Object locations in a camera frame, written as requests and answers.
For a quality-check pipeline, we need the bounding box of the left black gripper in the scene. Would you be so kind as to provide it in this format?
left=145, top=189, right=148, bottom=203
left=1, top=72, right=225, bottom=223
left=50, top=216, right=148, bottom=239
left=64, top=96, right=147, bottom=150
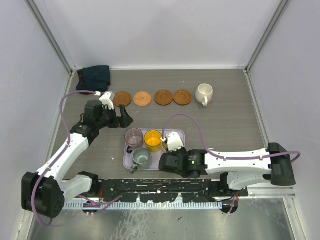
left=96, top=105, right=133, bottom=130

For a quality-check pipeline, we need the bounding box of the brown wooden round coaster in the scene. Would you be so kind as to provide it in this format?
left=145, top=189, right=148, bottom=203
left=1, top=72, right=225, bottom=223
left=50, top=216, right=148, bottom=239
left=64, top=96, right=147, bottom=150
left=173, top=89, right=192, bottom=106

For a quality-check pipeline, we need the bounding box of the white ceramic mug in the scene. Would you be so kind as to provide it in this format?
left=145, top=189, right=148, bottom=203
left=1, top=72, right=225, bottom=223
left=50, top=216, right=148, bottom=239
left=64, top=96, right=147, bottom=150
left=195, top=83, right=214, bottom=107

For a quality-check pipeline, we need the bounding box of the beige ceramic mug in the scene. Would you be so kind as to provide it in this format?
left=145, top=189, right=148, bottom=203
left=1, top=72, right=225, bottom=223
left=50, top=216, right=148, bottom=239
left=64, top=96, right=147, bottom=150
left=161, top=142, right=169, bottom=153

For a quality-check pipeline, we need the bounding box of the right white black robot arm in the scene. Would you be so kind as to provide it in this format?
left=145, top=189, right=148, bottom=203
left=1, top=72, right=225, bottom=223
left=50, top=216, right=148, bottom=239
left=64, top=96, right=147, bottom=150
left=158, top=142, right=296, bottom=197

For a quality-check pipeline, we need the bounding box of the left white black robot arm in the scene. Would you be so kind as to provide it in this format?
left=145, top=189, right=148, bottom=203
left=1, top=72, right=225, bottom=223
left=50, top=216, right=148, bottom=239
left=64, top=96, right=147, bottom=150
left=21, top=100, right=134, bottom=219

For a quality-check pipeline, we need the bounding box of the dark brown wooden coaster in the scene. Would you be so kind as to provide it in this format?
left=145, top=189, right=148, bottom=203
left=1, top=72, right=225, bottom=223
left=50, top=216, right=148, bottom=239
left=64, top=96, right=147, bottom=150
left=154, top=89, right=174, bottom=106

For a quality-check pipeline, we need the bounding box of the purple glass mug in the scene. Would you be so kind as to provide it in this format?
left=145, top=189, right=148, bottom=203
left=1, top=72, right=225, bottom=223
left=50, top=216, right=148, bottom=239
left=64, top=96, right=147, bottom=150
left=124, top=128, right=144, bottom=154

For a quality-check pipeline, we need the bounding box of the yellow mug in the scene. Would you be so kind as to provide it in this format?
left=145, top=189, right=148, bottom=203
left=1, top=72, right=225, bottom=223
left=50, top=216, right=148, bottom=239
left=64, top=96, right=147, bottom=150
left=144, top=130, right=162, bottom=153

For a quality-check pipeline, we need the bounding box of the lavender plastic tray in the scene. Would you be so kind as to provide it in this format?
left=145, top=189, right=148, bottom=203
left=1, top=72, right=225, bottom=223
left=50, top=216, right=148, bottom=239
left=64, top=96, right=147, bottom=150
left=123, top=129, right=186, bottom=171

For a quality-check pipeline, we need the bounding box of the grey ceramic mug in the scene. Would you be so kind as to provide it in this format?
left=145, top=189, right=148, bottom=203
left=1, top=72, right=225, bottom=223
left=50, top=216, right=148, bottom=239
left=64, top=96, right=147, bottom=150
left=129, top=147, right=153, bottom=174

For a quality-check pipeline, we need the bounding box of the dark blue folded cloth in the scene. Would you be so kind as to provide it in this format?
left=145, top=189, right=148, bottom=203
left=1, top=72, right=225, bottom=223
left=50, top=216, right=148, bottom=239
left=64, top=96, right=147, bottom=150
left=75, top=65, right=111, bottom=92

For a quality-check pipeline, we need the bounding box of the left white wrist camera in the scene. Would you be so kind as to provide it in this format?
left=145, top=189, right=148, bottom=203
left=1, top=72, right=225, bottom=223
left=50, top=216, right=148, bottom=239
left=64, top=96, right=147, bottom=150
left=94, top=91, right=115, bottom=110

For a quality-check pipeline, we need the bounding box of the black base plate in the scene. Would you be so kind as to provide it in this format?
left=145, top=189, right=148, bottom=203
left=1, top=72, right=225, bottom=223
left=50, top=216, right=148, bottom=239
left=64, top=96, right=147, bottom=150
left=81, top=179, right=237, bottom=203

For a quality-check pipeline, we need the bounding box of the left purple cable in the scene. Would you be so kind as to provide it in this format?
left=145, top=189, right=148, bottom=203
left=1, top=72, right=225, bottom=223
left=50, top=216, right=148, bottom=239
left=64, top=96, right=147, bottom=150
left=31, top=90, right=123, bottom=227

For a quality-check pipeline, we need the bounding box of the purple cable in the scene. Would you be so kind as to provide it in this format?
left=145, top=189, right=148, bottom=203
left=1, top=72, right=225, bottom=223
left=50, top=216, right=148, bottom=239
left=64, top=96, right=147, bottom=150
left=161, top=113, right=301, bottom=215
left=31, top=90, right=123, bottom=227

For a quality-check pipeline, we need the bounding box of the aluminium front rail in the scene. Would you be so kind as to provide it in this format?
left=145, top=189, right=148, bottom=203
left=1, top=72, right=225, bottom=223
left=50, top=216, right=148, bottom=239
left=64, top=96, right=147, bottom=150
left=29, top=178, right=297, bottom=200

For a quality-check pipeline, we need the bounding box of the white slotted cable duct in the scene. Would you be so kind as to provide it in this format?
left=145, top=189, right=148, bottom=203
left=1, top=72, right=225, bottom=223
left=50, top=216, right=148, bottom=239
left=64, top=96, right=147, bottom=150
left=63, top=200, right=223, bottom=211

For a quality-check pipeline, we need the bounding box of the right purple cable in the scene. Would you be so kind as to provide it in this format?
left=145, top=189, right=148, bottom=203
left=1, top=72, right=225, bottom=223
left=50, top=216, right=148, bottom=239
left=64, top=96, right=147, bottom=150
left=161, top=113, right=301, bottom=215

